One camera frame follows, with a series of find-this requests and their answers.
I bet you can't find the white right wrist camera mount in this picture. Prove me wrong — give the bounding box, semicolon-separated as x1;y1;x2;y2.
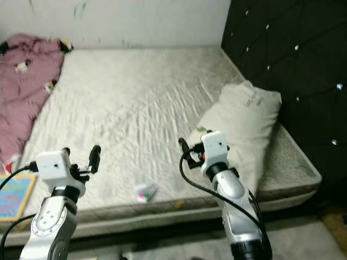
201;131;229;179

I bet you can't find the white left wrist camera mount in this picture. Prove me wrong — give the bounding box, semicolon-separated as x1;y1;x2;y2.
35;151;82;198

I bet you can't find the grey dotted bed base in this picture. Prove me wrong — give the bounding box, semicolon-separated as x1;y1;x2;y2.
0;190;322;250

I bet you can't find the colourful children's book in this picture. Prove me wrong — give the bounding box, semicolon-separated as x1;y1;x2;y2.
0;173;37;222

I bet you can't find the mauve cartoon print blanket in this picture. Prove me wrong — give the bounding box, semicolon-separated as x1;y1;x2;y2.
0;34;74;174

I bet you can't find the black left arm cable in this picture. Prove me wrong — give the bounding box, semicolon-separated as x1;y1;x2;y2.
0;161;40;260

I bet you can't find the white pillow with green print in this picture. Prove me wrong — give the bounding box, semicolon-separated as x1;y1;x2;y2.
187;80;282;185

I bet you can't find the grey quilted mattress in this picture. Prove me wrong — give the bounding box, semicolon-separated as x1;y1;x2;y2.
0;46;323;239

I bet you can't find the black tufted headboard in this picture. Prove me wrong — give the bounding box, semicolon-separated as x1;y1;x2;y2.
221;0;347;190

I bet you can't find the brown floor rug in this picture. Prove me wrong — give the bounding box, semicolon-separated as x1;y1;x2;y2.
321;209;347;242

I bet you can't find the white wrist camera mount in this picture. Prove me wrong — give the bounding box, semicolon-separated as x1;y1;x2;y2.
35;151;82;198
201;131;229;179

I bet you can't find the white plastic wrapper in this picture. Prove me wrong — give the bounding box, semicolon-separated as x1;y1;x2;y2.
133;183;159;204

